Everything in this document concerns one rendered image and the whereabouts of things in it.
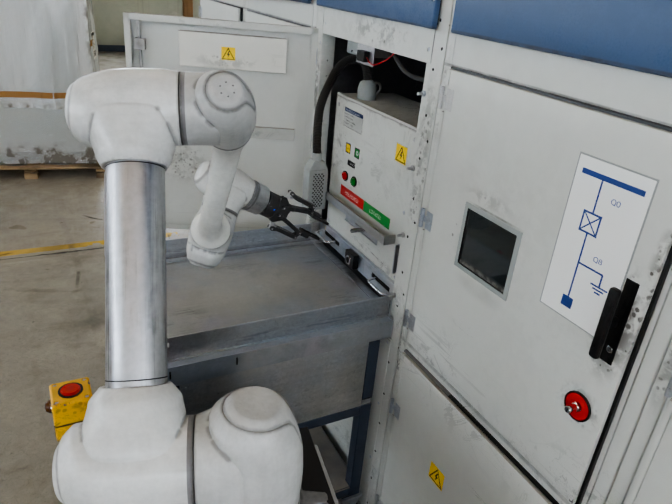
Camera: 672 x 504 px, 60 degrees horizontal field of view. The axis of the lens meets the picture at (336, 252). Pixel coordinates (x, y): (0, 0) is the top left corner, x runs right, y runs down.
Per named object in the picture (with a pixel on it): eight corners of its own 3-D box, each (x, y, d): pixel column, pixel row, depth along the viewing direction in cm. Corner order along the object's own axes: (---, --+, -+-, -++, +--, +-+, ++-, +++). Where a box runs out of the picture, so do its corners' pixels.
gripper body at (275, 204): (265, 184, 171) (289, 196, 176) (250, 209, 172) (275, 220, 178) (274, 193, 165) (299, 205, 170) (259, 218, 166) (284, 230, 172)
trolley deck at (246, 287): (157, 390, 142) (156, 370, 140) (118, 275, 191) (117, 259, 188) (391, 337, 172) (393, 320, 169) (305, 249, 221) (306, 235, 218)
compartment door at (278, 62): (141, 220, 220) (127, 10, 188) (307, 228, 226) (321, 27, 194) (137, 227, 214) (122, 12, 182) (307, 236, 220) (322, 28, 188)
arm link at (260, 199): (233, 201, 169) (250, 209, 173) (243, 213, 162) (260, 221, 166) (249, 174, 168) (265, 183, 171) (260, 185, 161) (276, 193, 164)
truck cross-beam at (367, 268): (396, 306, 174) (399, 289, 171) (319, 234, 216) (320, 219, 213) (410, 303, 176) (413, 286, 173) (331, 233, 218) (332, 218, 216)
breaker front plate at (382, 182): (393, 288, 174) (416, 132, 153) (324, 226, 212) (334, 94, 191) (397, 288, 174) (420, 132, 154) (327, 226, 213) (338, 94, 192)
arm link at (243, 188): (242, 177, 170) (228, 219, 168) (196, 154, 161) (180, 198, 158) (262, 175, 162) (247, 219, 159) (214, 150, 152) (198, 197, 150)
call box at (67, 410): (56, 443, 123) (50, 406, 119) (54, 419, 129) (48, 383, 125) (97, 433, 127) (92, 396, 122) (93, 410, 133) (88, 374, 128)
